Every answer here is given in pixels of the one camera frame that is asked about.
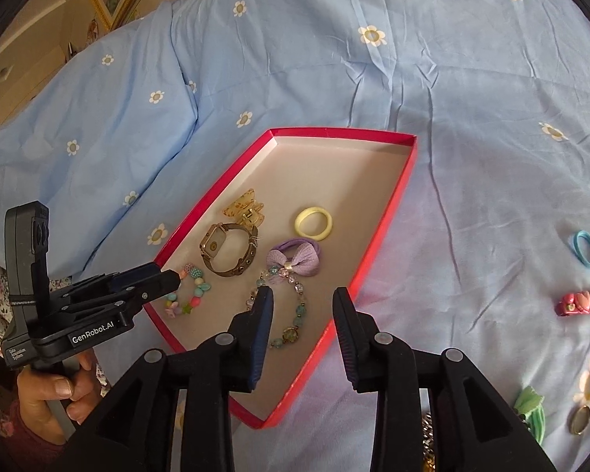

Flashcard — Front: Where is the yellow floral hair claw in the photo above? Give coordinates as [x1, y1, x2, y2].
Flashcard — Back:
[223, 189, 265, 229]

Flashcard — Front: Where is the gold mesh wrist watch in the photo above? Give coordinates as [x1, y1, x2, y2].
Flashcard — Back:
[199, 223, 259, 278]

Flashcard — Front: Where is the light blue floral bedsheet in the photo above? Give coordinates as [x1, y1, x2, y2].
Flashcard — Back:
[0, 0, 590, 471]

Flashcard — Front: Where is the dark red left sleeve forearm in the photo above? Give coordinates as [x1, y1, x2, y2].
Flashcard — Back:
[0, 401, 64, 471]

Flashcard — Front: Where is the purple bow hair tie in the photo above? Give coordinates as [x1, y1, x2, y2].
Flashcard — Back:
[266, 238, 323, 284]

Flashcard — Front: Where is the silver metal chain necklace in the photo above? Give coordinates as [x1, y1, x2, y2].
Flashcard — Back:
[421, 411, 437, 472]

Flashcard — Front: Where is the yellow hair tie ring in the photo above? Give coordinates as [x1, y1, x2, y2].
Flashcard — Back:
[294, 205, 335, 242]

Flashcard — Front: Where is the colourful bead bracelet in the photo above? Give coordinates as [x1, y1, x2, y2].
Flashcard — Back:
[164, 262, 213, 319]

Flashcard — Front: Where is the crystal bead bracelet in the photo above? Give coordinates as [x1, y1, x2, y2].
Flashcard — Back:
[245, 264, 308, 350]

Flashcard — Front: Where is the red jewelry box tray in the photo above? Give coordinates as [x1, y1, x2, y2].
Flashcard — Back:
[147, 128, 418, 430]

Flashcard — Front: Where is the person's left hand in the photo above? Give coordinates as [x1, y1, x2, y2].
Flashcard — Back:
[17, 350, 102, 445]

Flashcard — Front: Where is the pink heart hair clip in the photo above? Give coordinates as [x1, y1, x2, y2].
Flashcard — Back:
[556, 290, 590, 317]

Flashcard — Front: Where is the blue hair tie ring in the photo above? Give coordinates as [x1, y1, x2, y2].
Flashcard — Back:
[570, 229, 590, 272]

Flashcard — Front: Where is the gold oval ring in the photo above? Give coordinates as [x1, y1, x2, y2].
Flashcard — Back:
[568, 404, 590, 436]

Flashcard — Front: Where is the green scrunchie hair tie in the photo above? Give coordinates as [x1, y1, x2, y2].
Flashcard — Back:
[513, 384, 548, 446]

